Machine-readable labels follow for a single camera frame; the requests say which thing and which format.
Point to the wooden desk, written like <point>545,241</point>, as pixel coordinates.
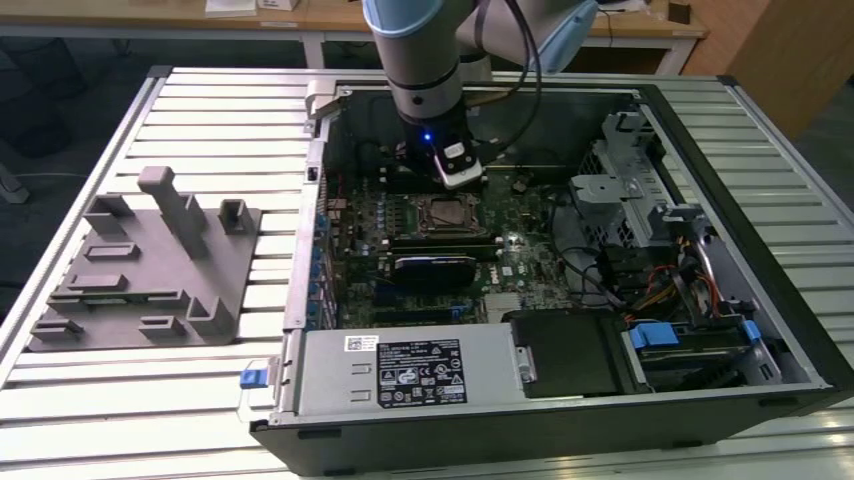
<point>134,15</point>

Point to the black graphics card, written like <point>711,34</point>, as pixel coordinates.
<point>434,274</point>

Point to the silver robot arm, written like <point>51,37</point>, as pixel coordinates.
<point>421,65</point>

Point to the silver chipset heat sink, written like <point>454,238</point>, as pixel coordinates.
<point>504,302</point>

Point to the grey power supply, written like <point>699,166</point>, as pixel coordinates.
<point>321,370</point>

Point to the black PC case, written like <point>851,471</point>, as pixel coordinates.
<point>534,450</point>

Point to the grey stand foot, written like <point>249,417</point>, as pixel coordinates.
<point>14,190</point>

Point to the green motherboard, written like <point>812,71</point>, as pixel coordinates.
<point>534,270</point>

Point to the black hard disk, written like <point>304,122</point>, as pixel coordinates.
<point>695,372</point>

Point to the wooden cabinet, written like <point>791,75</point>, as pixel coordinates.
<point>788,60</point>

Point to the black office chair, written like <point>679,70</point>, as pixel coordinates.
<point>41,90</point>

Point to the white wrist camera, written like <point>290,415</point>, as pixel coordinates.
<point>461,177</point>

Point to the white cardboard box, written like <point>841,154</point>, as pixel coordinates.
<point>230,6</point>
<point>277,4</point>

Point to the black plastic shroud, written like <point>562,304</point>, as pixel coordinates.
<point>568,355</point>

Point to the blue disk carrier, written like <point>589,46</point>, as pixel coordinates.
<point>655,337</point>

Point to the grey parts rack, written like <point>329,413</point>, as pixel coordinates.
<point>147,280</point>

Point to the black expansion slot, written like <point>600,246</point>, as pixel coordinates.
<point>408,316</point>

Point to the silver CPU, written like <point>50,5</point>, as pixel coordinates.
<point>449,213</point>

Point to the silver metal drive cage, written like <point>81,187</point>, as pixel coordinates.
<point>604,192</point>

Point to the blue case latch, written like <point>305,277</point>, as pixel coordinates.
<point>253,379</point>

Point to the small brown box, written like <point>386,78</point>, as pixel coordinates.
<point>680,14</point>

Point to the black RAM slot bank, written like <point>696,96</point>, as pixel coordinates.
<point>441,247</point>

